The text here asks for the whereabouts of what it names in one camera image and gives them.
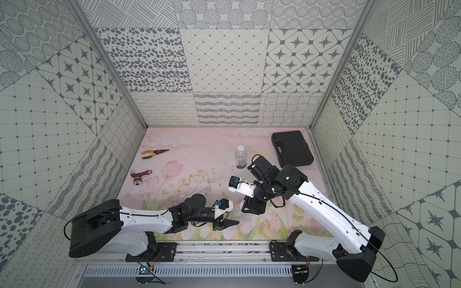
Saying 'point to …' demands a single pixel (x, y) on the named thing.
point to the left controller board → (145, 270)
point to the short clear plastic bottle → (241, 157)
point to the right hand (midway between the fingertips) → (248, 205)
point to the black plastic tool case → (292, 149)
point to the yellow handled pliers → (155, 152)
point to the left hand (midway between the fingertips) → (239, 211)
